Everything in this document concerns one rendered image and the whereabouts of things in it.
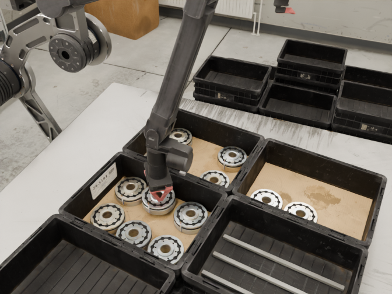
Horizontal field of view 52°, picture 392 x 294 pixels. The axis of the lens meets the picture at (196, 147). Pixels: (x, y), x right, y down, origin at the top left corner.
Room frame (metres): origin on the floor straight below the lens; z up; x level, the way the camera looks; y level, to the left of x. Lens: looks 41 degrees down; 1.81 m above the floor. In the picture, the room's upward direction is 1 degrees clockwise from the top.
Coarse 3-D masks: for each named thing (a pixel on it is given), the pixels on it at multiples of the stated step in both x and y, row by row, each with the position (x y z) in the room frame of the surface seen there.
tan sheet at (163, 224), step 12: (108, 192) 0.90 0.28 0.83; (120, 204) 0.85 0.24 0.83; (132, 216) 0.80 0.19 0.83; (144, 216) 0.80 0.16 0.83; (156, 216) 0.80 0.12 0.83; (168, 216) 0.80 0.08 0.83; (156, 228) 0.76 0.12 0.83; (168, 228) 0.76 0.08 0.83; (180, 240) 0.71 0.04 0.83; (168, 252) 0.67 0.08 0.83
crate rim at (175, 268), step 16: (112, 160) 0.95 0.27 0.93; (144, 160) 0.95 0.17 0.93; (96, 176) 0.87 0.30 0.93; (176, 176) 0.88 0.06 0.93; (80, 192) 0.81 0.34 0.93; (224, 192) 0.81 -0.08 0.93; (64, 208) 0.75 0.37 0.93; (80, 224) 0.69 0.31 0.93; (208, 224) 0.70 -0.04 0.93; (192, 240) 0.64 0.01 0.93; (176, 272) 0.55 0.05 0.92
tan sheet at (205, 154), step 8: (192, 136) 1.19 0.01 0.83; (192, 144) 1.15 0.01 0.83; (200, 144) 1.15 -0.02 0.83; (208, 144) 1.15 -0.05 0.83; (192, 152) 1.10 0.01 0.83; (200, 152) 1.10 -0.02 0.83; (208, 152) 1.10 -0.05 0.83; (216, 152) 1.10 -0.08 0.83; (192, 160) 1.06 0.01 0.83; (200, 160) 1.06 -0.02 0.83; (208, 160) 1.06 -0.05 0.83; (216, 160) 1.06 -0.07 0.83; (192, 168) 1.02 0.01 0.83; (200, 168) 1.02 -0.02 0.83; (208, 168) 1.02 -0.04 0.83; (216, 168) 1.02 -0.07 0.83; (232, 176) 0.98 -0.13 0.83
